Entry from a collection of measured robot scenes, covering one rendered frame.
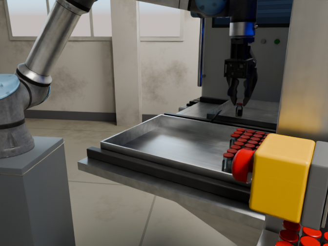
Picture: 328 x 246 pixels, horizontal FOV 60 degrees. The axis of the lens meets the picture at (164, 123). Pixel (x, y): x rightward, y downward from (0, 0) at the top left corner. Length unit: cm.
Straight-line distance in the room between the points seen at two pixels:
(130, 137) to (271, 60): 87
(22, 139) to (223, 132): 61
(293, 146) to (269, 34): 110
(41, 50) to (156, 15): 266
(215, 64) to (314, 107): 115
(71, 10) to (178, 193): 67
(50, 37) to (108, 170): 54
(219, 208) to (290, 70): 25
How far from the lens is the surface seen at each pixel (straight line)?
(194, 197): 51
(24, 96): 100
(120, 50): 351
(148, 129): 80
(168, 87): 362
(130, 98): 356
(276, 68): 141
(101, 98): 387
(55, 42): 100
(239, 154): 35
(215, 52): 150
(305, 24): 38
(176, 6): 78
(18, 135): 98
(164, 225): 188
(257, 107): 109
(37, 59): 102
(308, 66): 38
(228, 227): 62
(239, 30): 89
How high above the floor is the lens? 115
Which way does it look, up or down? 18 degrees down
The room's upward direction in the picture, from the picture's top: straight up
